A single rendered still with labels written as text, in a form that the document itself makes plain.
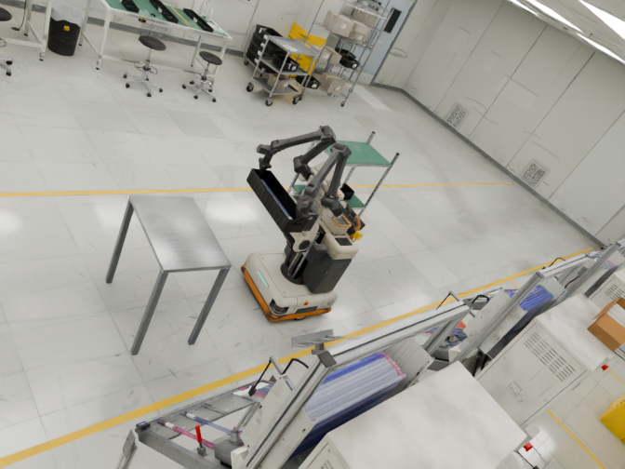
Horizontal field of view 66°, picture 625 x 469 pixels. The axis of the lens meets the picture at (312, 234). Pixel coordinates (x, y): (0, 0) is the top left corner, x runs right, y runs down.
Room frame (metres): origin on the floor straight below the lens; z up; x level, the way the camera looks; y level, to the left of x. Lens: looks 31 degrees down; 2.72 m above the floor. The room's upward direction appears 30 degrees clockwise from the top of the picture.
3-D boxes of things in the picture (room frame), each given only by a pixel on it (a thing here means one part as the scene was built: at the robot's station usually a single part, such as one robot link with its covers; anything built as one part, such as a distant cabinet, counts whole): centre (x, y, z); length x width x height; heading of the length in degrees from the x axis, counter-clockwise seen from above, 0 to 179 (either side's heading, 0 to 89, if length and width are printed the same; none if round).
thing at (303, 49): (7.82, 1.74, 0.50); 0.90 x 0.54 x 1.00; 160
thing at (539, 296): (2.35, -1.17, 1.52); 0.51 x 0.13 x 0.27; 145
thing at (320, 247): (3.21, 0.02, 0.68); 0.28 x 0.27 x 0.25; 49
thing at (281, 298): (3.38, -0.04, 0.16); 0.67 x 0.64 x 0.25; 139
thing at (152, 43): (5.67, 2.88, 0.31); 0.52 x 0.49 x 0.62; 145
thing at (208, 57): (6.45, 2.43, 0.28); 0.54 x 0.52 x 0.57; 78
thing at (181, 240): (2.45, 0.76, 0.40); 0.70 x 0.45 x 0.80; 49
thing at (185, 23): (6.38, 3.22, 0.40); 1.80 x 0.75 x 0.81; 145
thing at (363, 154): (4.91, 0.04, 0.55); 0.91 x 0.46 x 1.10; 145
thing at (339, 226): (3.47, -0.11, 0.87); 0.23 x 0.15 x 0.11; 49
